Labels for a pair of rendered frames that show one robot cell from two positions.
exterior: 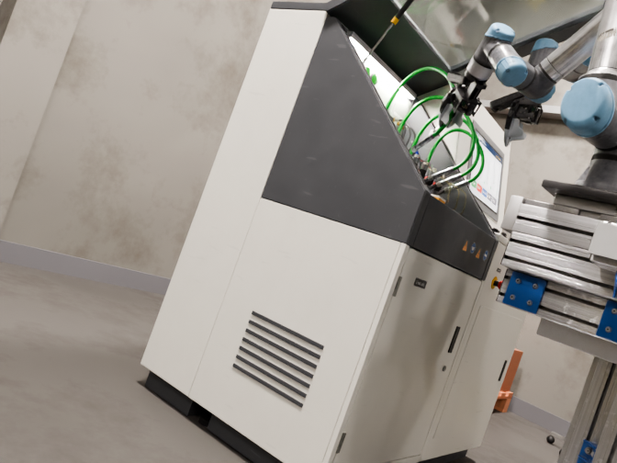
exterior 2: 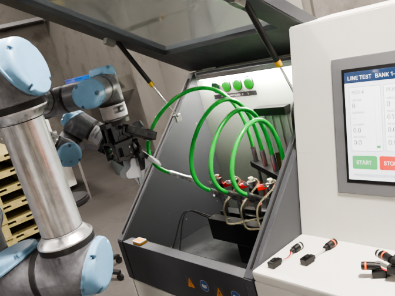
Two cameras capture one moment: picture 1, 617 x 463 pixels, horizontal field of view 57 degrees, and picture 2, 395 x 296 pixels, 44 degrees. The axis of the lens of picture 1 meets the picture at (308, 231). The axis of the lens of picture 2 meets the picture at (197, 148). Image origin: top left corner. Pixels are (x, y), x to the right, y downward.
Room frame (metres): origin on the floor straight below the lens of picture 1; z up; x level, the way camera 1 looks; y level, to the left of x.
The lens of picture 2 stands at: (2.42, -1.82, 1.60)
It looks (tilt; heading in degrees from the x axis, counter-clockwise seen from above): 13 degrees down; 105
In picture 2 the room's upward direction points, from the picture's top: 15 degrees counter-clockwise
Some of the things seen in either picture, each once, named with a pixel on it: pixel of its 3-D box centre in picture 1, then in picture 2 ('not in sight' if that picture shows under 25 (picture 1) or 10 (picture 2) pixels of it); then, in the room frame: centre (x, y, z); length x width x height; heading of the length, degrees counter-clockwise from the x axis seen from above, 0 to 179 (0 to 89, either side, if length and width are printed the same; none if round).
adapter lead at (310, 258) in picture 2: not in sight; (319, 251); (2.35, -0.66, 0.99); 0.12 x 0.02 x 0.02; 45
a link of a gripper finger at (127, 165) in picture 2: (514, 132); (129, 172); (1.84, -0.52, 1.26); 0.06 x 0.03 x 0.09; 53
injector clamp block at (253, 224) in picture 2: not in sight; (257, 238); (2.14, -0.34, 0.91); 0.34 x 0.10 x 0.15; 143
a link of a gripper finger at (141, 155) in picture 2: not in sight; (137, 155); (1.88, -0.52, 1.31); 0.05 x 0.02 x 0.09; 143
